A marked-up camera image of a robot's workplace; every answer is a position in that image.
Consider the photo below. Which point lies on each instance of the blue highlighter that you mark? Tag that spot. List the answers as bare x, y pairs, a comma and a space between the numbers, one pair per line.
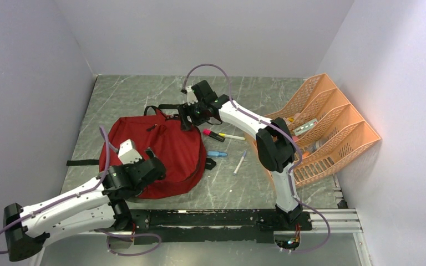
214, 154

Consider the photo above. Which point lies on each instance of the blue white marker pen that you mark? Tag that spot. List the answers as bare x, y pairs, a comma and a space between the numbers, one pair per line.
235, 172

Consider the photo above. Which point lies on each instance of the red student backpack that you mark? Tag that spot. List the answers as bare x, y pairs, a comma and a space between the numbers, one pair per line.
172, 162

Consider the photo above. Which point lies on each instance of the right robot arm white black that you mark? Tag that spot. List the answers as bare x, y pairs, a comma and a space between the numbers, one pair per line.
275, 147

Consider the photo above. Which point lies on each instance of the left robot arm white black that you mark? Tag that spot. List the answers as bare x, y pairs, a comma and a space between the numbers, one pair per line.
99, 203

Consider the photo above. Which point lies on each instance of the pink black highlighter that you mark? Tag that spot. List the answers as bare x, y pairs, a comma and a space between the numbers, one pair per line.
213, 135

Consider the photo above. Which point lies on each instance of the yellow white marker pen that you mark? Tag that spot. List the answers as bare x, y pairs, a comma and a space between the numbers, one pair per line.
232, 136

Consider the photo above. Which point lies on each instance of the white green ruler case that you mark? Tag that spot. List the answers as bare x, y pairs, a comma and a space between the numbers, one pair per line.
304, 128

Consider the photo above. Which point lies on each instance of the orange plastic desk organizer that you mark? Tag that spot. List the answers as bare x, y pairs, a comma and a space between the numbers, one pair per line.
339, 136

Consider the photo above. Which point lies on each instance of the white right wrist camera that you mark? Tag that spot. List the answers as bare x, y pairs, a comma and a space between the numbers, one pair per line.
190, 95

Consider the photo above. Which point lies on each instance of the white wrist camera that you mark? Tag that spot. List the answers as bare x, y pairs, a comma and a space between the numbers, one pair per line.
128, 153
190, 95

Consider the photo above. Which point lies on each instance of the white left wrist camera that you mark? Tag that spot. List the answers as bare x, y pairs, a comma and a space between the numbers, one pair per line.
128, 153

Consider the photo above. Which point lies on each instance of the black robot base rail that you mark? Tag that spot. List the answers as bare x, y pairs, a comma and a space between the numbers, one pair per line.
146, 226

